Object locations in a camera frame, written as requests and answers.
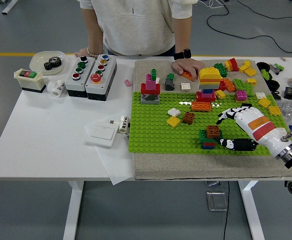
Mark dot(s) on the person's left hand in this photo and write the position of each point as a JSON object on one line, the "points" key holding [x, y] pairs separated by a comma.
{"points": [[188, 65]]}

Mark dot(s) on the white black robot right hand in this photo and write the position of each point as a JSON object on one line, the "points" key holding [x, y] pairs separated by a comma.
{"points": [[260, 127]]}

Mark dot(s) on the person's right hand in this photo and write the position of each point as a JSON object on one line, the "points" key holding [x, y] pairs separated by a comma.
{"points": [[82, 53]]}

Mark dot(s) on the orange long brick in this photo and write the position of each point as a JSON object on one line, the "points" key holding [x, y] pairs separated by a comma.
{"points": [[187, 75], [230, 85], [201, 107]]}

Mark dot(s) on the pink square brick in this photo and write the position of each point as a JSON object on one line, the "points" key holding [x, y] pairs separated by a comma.
{"points": [[241, 95]]}

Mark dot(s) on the small yellow brick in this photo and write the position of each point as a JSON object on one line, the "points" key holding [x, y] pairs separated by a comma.
{"points": [[220, 94], [252, 81]]}

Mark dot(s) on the brown square brick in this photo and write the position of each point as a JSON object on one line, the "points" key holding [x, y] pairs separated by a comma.
{"points": [[189, 118], [213, 131]]}

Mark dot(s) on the dark green long brick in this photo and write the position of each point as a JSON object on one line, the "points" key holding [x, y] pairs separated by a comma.
{"points": [[202, 137]]}

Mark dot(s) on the person's left forearm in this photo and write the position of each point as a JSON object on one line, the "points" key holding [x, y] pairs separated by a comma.
{"points": [[183, 35]]}

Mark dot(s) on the person's right forearm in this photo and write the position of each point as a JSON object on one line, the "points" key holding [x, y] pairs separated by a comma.
{"points": [[93, 32]]}

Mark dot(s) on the white flat square brick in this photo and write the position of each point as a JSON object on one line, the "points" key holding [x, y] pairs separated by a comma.
{"points": [[174, 112], [281, 130], [261, 95], [185, 86]]}

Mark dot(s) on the yellow flat square brick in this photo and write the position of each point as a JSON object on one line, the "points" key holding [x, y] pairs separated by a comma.
{"points": [[264, 102], [275, 110], [173, 121], [250, 72], [241, 102]]}

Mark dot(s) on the burger-shaped multicolour brick tower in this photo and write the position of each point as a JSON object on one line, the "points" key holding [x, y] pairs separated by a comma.
{"points": [[209, 76]]}

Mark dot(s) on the black square brick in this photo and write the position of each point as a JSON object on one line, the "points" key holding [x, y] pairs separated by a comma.
{"points": [[246, 105]]}

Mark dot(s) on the grey slope brick green top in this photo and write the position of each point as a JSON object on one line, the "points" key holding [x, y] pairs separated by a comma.
{"points": [[170, 85]]}

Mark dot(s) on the dark green chunky brick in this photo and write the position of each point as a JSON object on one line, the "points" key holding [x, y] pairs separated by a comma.
{"points": [[221, 69]]}

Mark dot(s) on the red chunky brick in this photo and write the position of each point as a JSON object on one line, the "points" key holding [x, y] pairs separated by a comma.
{"points": [[221, 85]]}

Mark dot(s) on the red pink grey brick tower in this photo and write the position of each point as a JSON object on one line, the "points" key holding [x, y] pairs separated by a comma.
{"points": [[150, 88]]}

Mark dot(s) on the red yellow orange curved bricks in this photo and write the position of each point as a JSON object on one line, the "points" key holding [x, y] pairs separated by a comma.
{"points": [[232, 64]]}

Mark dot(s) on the small pink brick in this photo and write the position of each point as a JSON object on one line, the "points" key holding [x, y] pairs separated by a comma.
{"points": [[128, 83]]}

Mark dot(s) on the red and blue brick stack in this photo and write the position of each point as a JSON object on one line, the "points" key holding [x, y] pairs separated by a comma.
{"points": [[208, 146]]}

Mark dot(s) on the yellow brick pair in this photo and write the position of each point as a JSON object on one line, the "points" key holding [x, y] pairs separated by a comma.
{"points": [[245, 65]]}

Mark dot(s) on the green studded baseplate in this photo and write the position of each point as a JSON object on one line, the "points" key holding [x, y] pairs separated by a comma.
{"points": [[155, 135]]}

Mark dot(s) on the black wrist watch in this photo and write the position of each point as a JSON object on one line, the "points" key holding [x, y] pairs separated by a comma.
{"points": [[182, 54]]}

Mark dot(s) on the black metal gear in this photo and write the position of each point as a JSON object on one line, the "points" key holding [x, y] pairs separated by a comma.
{"points": [[53, 63]]}

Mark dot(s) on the grey four-button control box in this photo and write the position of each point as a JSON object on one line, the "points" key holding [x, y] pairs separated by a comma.
{"points": [[72, 86]]}

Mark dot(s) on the clear plastic bag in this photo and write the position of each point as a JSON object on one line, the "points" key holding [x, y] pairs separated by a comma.
{"points": [[289, 107]]}

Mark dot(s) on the small black clip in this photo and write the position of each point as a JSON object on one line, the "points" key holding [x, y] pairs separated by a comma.
{"points": [[276, 95]]}

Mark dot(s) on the grey emergency-stop control box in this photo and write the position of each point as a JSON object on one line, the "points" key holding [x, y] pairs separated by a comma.
{"points": [[103, 85]]}

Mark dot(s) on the lime green flat plate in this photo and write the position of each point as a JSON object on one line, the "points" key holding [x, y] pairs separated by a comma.
{"points": [[238, 83], [249, 88]]}

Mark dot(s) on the white plastic bowl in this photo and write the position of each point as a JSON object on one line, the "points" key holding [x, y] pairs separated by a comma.
{"points": [[38, 62]]}

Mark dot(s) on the white pipe tee fitting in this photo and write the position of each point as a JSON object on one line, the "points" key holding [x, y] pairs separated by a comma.
{"points": [[53, 87]]}

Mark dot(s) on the lime green plastic piece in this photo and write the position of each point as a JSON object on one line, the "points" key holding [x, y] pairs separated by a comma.
{"points": [[265, 73]]}

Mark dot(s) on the person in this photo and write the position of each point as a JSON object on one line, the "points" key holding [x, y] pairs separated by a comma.
{"points": [[135, 25]]}

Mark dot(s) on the black tape roll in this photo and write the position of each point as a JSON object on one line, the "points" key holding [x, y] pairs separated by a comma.
{"points": [[259, 66]]}

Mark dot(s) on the under-table control panel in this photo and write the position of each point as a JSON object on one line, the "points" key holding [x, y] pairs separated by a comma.
{"points": [[287, 183]]}

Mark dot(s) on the green and grey clip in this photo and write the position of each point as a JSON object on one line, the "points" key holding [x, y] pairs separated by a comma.
{"points": [[278, 67]]}

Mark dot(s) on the silver floor socket lid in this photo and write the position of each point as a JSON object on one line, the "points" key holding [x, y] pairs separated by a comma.
{"points": [[214, 183], [216, 201]]}

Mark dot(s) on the white labelled tube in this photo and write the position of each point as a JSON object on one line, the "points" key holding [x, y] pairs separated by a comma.
{"points": [[123, 125]]}

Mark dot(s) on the grey-brown mat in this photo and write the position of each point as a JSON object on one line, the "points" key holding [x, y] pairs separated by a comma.
{"points": [[185, 165]]}

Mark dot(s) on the white table leg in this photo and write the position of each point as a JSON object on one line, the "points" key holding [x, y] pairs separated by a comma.
{"points": [[250, 212], [72, 212]]}

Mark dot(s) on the white distant table foot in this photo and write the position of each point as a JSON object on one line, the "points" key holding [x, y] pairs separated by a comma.
{"points": [[9, 5]]}

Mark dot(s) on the white paper sheet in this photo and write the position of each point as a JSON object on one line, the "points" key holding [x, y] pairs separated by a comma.
{"points": [[115, 165]]}

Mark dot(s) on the cream red-green switch box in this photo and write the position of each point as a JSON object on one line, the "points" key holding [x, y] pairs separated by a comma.
{"points": [[31, 83]]}

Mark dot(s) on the white wall switch plate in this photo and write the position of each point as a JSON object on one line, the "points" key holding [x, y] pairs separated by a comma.
{"points": [[102, 136]]}

